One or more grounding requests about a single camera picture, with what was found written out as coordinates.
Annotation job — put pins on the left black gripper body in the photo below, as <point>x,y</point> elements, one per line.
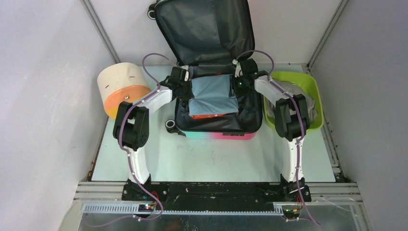
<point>185,91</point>

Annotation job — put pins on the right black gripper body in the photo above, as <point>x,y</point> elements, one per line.
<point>239,86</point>

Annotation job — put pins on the light blue cloth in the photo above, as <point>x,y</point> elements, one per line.
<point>212,95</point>

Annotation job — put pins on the orange red item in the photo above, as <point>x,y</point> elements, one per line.
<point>197,117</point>

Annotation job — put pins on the grey garment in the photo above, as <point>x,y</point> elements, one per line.
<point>312,113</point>

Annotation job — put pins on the pink teal cartoon suitcase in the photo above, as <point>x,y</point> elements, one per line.
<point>207,35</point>

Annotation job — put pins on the cream orange cylindrical container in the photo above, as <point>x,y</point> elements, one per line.
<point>121,82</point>

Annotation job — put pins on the lime green plastic tray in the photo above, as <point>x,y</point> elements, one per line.
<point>308,84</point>

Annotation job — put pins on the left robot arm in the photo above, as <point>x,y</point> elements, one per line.
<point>131,127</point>

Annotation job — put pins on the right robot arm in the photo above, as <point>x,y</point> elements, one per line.
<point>290,116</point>

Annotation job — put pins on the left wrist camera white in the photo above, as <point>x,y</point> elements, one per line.
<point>184,73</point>

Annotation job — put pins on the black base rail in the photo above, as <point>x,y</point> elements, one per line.
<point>216,196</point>

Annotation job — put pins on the grey cable duct strip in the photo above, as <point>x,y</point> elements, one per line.
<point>141,209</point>

